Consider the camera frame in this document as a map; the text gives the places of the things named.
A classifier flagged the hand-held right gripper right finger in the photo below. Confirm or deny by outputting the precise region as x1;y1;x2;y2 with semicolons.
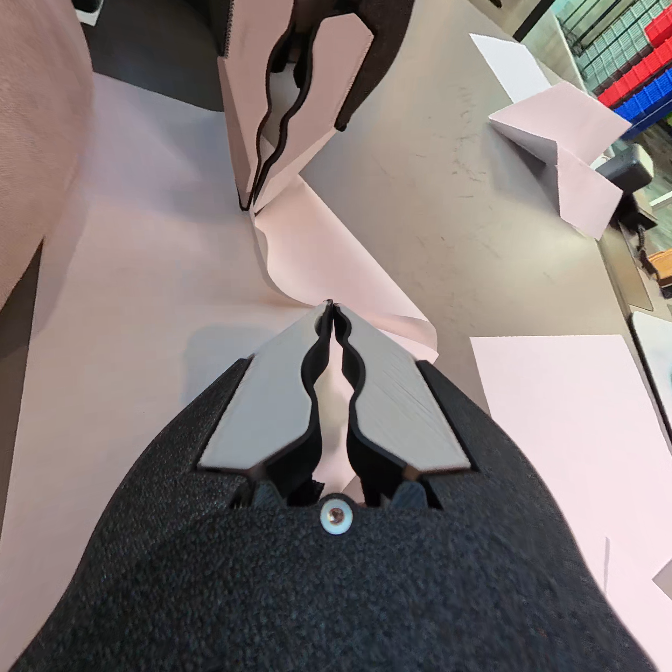
334;303;473;506

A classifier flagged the stack of red bins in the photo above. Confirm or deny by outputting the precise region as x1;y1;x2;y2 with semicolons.
597;16;672;108

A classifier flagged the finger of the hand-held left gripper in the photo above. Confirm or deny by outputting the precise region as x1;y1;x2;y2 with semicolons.
252;12;376;213
217;0;301;211

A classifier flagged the stack of blue bins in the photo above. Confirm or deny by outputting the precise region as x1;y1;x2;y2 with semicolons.
614;71;672;140

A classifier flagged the stack of grey bins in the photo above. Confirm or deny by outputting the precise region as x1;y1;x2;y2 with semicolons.
556;0;662;95

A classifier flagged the black power adapter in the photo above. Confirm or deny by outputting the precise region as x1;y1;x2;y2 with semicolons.
619;202;658;232

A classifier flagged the white paper sheet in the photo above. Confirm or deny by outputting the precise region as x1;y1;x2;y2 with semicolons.
488;81;632;240
470;335;672;672
0;72;439;672
469;33;552;104

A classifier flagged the person's beige sweatshirt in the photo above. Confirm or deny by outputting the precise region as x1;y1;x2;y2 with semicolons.
0;0;96;310

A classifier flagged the folded white paper sheet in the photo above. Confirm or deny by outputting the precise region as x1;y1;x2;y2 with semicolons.
488;81;632;240

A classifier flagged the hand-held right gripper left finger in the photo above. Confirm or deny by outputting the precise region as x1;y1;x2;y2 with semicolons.
197;300;335;502

